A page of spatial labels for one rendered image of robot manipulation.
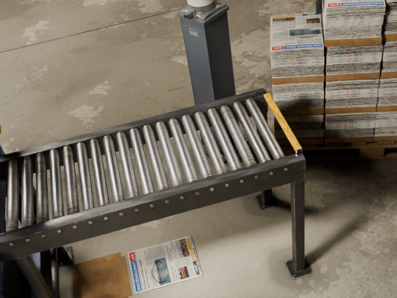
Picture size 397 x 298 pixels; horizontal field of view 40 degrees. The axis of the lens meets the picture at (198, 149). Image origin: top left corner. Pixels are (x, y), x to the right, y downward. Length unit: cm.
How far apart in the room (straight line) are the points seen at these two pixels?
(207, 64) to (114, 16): 238
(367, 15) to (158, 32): 248
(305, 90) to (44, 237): 163
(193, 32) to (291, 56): 55
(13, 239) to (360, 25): 192
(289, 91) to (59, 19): 302
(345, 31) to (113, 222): 151
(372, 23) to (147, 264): 172
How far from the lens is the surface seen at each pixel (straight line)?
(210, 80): 316
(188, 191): 227
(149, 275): 303
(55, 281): 295
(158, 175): 236
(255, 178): 232
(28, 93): 463
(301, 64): 302
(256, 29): 479
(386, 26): 297
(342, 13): 287
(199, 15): 297
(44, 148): 269
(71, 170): 252
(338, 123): 330
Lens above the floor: 244
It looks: 42 degrees down
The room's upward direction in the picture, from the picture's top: 10 degrees counter-clockwise
